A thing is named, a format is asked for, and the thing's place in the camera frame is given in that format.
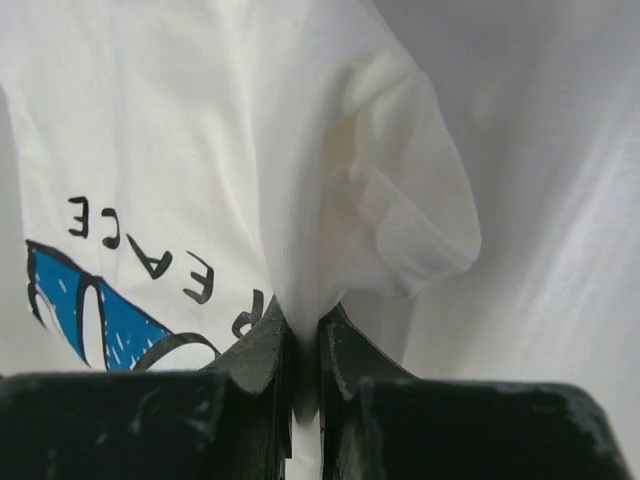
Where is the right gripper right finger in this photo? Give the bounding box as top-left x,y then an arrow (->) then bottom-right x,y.
318,307 -> 631,479

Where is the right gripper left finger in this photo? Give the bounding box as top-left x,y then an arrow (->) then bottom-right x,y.
1,302 -> 293,479

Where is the white t shirt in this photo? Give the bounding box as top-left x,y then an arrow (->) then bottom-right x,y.
1,1 -> 481,374

